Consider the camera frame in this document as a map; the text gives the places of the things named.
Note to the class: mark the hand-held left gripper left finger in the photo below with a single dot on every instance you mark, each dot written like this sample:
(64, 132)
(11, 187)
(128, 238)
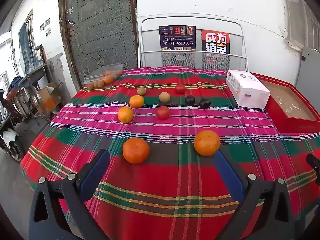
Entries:
(96, 172)

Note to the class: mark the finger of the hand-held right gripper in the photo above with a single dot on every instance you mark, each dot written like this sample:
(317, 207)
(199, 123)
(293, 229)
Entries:
(313, 162)

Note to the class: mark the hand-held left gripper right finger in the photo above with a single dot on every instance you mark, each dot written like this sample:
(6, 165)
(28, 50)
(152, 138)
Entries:
(228, 175)

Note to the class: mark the large orange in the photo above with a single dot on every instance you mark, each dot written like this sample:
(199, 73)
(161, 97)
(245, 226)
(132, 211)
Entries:
(207, 143)
(136, 150)

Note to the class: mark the small orange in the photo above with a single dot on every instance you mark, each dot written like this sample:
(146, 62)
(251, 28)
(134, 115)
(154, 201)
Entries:
(136, 101)
(125, 114)

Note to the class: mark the plaid tablecloth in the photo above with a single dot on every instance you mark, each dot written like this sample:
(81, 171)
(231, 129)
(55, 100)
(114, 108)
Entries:
(175, 135)

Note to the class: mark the red cardboard box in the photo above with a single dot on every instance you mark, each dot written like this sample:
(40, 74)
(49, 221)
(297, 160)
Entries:
(287, 100)

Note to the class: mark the dark plum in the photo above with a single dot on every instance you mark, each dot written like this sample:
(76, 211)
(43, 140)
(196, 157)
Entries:
(205, 103)
(190, 100)

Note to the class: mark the white tissue pack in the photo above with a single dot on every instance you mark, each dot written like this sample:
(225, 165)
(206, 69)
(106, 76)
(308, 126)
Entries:
(247, 88)

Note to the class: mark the brown cardboard box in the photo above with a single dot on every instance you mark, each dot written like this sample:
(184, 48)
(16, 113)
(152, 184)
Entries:
(47, 97)

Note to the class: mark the red tomato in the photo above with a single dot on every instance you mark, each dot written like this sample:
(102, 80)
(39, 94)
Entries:
(180, 89)
(163, 112)

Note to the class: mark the grey metal cabinet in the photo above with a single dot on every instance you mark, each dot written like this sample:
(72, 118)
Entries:
(310, 67)

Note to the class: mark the parked scooter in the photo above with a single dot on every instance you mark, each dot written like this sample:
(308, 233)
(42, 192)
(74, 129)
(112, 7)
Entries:
(8, 135)

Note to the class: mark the plastic bag of oranges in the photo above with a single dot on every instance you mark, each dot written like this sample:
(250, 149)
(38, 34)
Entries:
(105, 76)

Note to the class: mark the metal cart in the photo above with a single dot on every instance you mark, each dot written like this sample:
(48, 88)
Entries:
(30, 85)

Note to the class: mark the red and black book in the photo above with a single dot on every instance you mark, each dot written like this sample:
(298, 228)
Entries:
(215, 45)

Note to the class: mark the dark blue cookbook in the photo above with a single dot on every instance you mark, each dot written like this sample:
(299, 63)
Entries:
(177, 40)

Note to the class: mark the studded metal door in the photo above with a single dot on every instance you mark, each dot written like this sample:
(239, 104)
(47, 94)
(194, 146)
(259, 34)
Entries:
(100, 25)

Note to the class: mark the barred window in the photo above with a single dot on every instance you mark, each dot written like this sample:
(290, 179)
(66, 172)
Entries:
(28, 37)

